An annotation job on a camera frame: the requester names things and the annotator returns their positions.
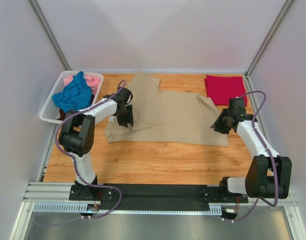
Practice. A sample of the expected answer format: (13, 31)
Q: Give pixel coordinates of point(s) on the right aluminium frame post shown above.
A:
(270, 35)

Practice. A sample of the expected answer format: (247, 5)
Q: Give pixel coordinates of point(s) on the pink crumpled t shirt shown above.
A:
(92, 81)

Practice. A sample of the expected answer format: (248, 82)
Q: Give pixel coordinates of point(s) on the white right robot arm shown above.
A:
(269, 174)

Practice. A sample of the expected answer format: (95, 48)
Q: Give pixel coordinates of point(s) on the white plastic laundry basket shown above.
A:
(49, 112)

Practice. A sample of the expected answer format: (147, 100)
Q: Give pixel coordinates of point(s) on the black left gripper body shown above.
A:
(126, 119)

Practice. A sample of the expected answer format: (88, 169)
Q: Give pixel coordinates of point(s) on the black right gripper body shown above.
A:
(218, 123)

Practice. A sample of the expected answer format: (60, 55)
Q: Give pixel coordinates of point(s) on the blue crumpled t shirt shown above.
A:
(75, 96)

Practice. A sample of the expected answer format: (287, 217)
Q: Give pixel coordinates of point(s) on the left aluminium frame post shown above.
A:
(37, 10)

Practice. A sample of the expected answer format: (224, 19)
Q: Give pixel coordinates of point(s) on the folded red t shirt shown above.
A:
(222, 88)

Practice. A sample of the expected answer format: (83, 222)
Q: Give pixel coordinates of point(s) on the beige t shirt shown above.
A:
(167, 116)

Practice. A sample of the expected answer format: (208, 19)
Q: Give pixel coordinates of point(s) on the dark maroon t shirt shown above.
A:
(63, 114)

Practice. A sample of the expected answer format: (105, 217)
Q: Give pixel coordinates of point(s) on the aluminium frame rail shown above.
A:
(61, 191)

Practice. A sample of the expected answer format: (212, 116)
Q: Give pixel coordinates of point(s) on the grey slotted cable duct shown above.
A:
(87, 208)

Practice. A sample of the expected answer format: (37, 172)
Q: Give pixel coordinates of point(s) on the aluminium frame post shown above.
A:
(37, 10)
(270, 35)

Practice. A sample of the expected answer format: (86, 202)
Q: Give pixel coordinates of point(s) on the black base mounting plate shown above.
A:
(146, 203)

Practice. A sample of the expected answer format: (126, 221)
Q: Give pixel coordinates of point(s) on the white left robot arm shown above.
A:
(78, 131)

